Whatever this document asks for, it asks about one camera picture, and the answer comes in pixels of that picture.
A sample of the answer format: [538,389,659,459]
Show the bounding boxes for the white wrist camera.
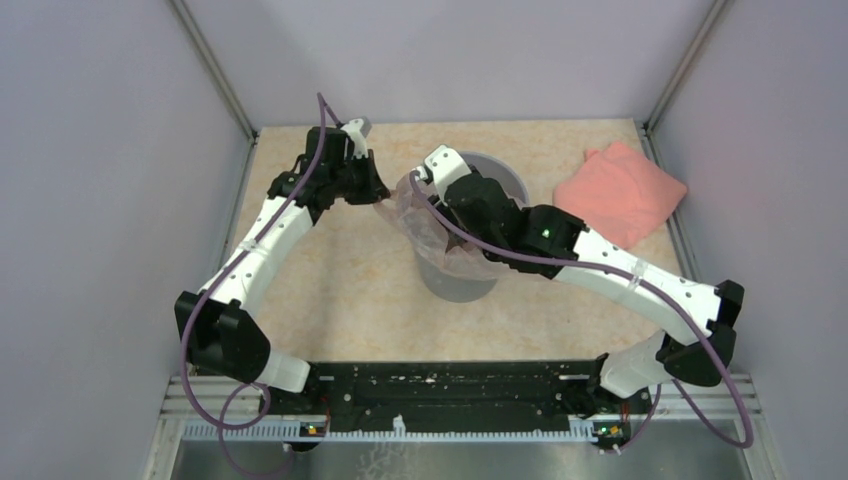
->
[414,144,472,200]
[340,117,372,159]

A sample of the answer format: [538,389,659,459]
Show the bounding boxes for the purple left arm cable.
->
[179,91,344,480]

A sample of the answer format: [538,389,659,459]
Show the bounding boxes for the white slotted cable duct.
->
[223,415,598,443]

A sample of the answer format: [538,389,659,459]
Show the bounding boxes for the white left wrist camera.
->
[340,117,372,159]

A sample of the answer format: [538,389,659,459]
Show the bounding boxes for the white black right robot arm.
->
[408,167,745,412]

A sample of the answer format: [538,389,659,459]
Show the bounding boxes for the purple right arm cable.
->
[408,170,757,458]

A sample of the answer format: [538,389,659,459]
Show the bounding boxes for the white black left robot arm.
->
[175,118,390,414]

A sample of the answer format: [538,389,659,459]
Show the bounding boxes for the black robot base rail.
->
[260,360,650,434]

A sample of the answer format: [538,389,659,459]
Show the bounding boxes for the grey plastic trash bin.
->
[412,151,529,303]

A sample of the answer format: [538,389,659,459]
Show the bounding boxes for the folded pink cloth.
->
[552,141,688,249]

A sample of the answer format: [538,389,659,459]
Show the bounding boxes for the translucent pink trash bag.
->
[374,174,514,281]

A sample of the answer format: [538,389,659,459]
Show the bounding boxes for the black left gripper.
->
[329,148,390,205]

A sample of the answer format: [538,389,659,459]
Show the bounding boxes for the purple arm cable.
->
[408,170,757,458]
[179,91,344,480]

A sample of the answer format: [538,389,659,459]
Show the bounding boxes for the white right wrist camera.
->
[414,144,472,200]

